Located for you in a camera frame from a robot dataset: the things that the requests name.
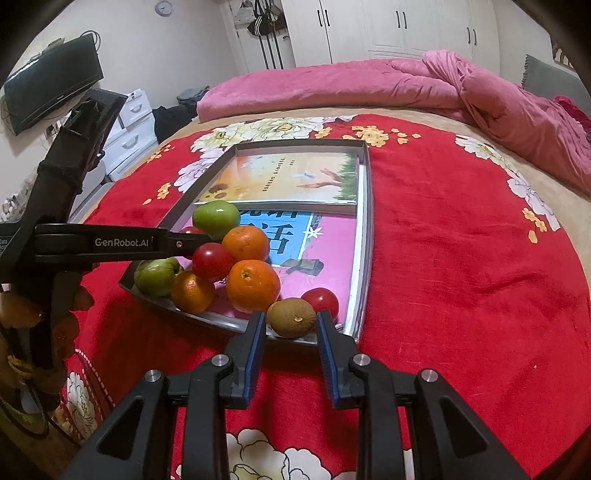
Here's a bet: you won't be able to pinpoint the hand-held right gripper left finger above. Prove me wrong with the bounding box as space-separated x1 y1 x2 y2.
60 312 267 480

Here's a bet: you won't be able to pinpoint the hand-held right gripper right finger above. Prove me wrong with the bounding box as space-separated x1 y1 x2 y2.
316 310 532 480

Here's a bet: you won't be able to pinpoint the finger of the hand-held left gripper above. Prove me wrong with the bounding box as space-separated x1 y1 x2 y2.
156 230 215 260

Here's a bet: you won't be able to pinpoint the large green jujube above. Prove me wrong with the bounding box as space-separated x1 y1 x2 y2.
134 258 182 297
192 200 241 242

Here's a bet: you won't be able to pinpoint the mandarin orange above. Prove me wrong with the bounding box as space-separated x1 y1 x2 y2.
171 271 216 315
222 225 269 262
226 260 281 313

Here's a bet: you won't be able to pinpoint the small brown-green jujube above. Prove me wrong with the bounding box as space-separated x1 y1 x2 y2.
266 298 318 339

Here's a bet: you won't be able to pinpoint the grey cardboard box tray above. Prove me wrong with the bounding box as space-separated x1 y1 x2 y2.
119 140 374 344

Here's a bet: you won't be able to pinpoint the person's left hand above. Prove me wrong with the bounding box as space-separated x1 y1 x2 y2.
0 284 95 394

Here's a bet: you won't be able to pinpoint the yellow picture book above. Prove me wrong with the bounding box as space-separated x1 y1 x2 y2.
194 154 360 204

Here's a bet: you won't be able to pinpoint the pink workbook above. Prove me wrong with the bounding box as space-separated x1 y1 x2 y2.
178 208 358 324

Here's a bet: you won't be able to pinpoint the white drawer chest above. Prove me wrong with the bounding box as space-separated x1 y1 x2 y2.
69 90 158 217

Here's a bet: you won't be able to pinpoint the pile of dark clothes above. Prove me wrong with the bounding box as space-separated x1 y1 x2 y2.
178 85 211 109

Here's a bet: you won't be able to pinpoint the red floral blanket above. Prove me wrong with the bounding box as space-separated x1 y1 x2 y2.
60 108 583 480

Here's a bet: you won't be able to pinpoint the black television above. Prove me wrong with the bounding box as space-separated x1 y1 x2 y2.
2 34 105 137

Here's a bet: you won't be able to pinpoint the pink duvet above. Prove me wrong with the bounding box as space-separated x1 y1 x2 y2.
196 50 591 195

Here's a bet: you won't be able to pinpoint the white wardrobe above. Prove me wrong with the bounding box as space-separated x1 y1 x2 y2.
281 0 502 70

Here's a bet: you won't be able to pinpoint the red garment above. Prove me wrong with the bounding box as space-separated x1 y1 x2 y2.
554 96 591 125

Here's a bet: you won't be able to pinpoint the hanging black straps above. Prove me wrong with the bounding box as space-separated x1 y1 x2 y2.
233 0 289 70

